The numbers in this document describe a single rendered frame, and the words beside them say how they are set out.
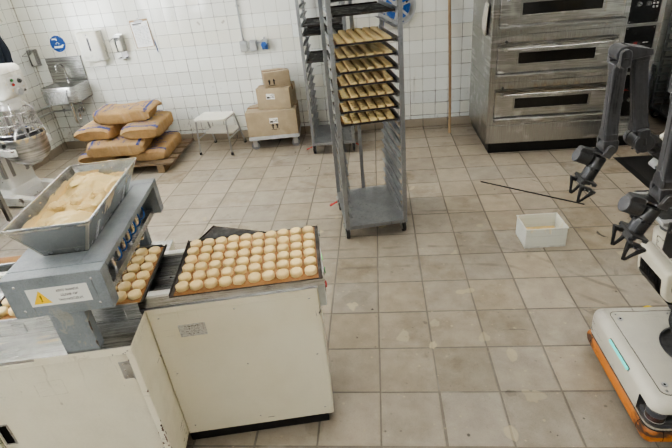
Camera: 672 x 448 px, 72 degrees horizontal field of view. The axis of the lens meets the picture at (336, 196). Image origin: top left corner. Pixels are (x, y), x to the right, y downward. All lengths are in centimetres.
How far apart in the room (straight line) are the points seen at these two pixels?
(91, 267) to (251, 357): 80
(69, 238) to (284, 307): 83
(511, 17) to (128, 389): 419
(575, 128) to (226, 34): 400
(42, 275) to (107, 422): 73
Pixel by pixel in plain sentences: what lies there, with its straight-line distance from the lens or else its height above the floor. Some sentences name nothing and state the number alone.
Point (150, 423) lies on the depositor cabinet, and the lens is 223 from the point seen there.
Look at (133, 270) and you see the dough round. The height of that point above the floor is 92.
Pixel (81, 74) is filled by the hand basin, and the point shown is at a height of 97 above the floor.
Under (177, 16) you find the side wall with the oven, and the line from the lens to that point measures 613.
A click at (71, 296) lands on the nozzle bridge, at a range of 182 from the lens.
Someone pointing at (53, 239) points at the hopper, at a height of 126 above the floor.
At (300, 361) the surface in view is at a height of 45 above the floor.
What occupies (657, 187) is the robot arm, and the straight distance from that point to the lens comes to 189.
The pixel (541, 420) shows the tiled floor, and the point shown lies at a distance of 261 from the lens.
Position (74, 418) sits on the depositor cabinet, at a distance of 227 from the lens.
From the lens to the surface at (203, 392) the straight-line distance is 233.
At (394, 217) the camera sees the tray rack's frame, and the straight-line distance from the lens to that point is 369.
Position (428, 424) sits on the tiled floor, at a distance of 251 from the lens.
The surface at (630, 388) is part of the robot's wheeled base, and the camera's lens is 261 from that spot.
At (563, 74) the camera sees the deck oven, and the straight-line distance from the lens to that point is 513.
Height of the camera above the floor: 202
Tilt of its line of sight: 27 degrees down
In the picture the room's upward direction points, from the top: 6 degrees counter-clockwise
